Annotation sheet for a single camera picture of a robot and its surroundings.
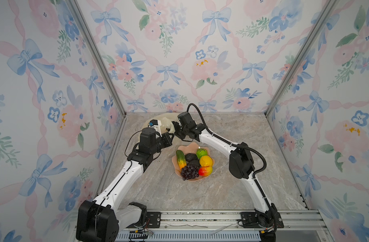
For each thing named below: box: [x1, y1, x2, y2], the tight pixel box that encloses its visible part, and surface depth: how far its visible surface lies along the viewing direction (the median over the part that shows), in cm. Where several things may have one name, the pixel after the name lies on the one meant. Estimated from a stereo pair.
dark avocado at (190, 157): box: [184, 152, 198, 162], surface depth 92 cm
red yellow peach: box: [198, 166, 213, 177], surface depth 83 cm
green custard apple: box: [196, 148, 208, 160], surface depth 91 cm
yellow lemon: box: [199, 155, 214, 167], surface depth 87 cm
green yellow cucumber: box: [175, 149, 188, 170], surface depth 90 cm
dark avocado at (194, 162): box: [187, 159, 201, 167], surface depth 91 cm
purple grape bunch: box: [180, 164, 200, 181], surface depth 83 cm
